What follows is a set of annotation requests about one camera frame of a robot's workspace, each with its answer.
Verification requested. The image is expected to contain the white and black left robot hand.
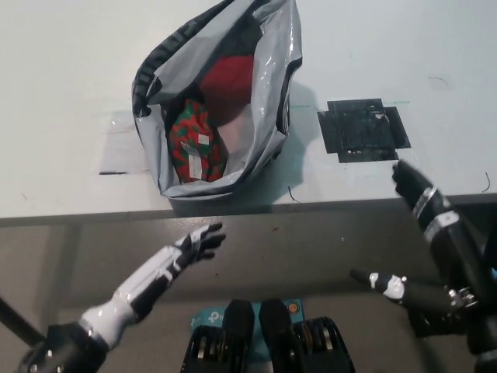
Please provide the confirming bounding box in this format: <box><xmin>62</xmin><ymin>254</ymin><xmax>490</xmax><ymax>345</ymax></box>
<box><xmin>79</xmin><ymin>222</ymin><xmax>228</xmax><ymax>350</ymax></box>

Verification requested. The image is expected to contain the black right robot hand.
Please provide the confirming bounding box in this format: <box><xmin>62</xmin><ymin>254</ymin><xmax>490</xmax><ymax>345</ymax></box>
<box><xmin>349</xmin><ymin>159</ymin><xmax>490</xmax><ymax>312</ymax></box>

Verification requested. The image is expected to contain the red green coffee bean bag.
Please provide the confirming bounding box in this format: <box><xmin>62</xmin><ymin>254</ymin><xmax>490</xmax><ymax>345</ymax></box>
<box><xmin>167</xmin><ymin>99</ymin><xmax>228</xmax><ymax>183</ymax></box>

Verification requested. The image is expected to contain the black plastic bag grey inside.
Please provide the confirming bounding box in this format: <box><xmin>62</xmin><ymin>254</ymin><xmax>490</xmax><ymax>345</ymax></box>
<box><xmin>131</xmin><ymin>0</ymin><xmax>303</xmax><ymax>201</ymax></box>

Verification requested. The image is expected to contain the red item inside bag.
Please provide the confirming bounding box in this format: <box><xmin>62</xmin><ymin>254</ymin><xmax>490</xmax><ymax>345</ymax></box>
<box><xmin>200</xmin><ymin>54</ymin><xmax>254</xmax><ymax>126</ymax></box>

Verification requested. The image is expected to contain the clear tape patch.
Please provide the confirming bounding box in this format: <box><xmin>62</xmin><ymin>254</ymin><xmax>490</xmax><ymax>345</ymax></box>
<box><xmin>99</xmin><ymin>110</ymin><xmax>141</xmax><ymax>175</ymax></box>

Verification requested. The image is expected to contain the black table leg bar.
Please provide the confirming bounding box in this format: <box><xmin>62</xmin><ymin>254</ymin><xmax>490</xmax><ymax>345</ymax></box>
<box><xmin>0</xmin><ymin>297</ymin><xmax>46</xmax><ymax>347</ymax></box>

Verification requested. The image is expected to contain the black tape patch on table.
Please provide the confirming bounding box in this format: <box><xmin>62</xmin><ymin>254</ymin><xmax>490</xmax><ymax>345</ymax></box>
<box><xmin>317</xmin><ymin>99</ymin><xmax>412</xmax><ymax>164</ymax></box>

